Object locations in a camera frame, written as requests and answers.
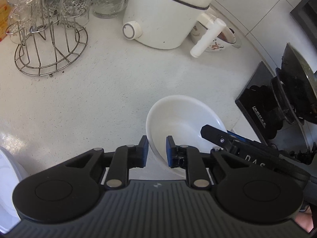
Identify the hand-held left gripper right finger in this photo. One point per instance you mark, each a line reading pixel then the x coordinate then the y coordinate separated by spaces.
pixel 169 151

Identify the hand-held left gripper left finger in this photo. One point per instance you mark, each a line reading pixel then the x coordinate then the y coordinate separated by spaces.
pixel 146 152

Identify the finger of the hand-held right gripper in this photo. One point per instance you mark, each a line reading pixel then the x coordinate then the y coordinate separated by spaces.
pixel 218 136

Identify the white bowl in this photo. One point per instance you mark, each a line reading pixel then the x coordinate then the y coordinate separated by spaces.
pixel 178 114
pixel 7 178

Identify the person's right forearm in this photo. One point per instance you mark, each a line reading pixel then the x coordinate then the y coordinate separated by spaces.
pixel 304 220

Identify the black wok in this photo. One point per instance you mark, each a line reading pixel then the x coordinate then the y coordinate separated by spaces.
pixel 292 84

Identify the floral ceramic mug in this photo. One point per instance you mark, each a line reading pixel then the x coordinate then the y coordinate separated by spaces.
pixel 218 45

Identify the white electric cooking pot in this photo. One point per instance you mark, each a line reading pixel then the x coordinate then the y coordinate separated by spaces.
pixel 163 17

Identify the black framed panel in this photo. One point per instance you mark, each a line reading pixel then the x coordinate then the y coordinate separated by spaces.
pixel 305 7

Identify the diamond cut glass goblet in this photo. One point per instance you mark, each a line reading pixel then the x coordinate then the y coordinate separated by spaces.
pixel 74 7

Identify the clear drinking glass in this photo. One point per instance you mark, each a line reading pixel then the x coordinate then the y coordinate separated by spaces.
pixel 21 12

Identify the orange printed package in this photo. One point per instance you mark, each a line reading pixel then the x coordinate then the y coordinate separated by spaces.
pixel 3 7

